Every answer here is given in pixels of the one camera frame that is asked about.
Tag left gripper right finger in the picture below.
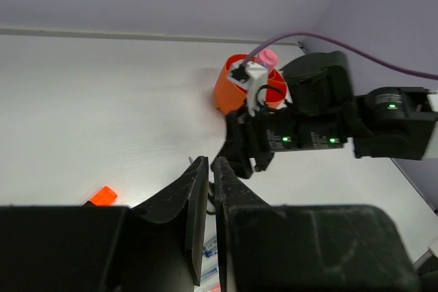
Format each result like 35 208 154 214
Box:
211 157 268 291

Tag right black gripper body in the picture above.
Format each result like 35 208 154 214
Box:
249 107 351 155

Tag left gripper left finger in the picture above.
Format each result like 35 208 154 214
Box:
131 156 209 286

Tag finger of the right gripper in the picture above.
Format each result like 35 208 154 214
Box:
218 110 255 179
253 152 274 172

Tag pink capped clear tube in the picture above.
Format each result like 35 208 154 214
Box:
255 49 278 73

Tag orange capped black highlighter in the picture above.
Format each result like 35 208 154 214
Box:
83 186 118 207

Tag black handled scissors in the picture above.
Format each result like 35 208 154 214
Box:
206 181 216 216

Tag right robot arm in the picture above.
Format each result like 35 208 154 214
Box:
219 51 437 178

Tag blue gel pen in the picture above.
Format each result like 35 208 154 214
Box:
203 236 218 258

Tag orange round desk organizer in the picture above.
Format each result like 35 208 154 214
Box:
213 53 287 115

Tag light blue clear pen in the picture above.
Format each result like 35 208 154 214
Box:
201 265 219 284

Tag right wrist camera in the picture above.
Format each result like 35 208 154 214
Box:
227 60 268 116

